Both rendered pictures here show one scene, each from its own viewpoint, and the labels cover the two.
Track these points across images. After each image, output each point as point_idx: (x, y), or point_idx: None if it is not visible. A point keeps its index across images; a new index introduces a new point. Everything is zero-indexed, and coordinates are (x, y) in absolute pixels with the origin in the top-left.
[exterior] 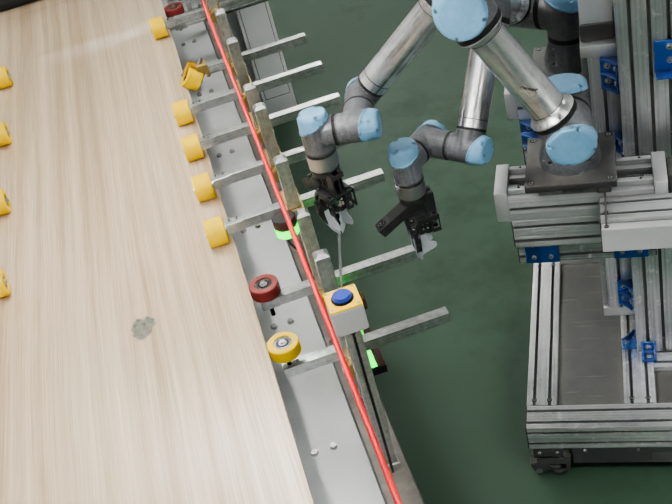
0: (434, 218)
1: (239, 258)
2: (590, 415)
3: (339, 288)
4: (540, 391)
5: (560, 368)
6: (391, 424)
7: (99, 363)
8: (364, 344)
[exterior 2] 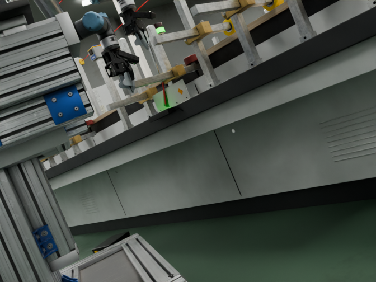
0: (107, 67)
1: (215, 44)
2: (99, 253)
3: (97, 45)
4: (134, 241)
5: (126, 258)
6: (135, 126)
7: None
8: (99, 68)
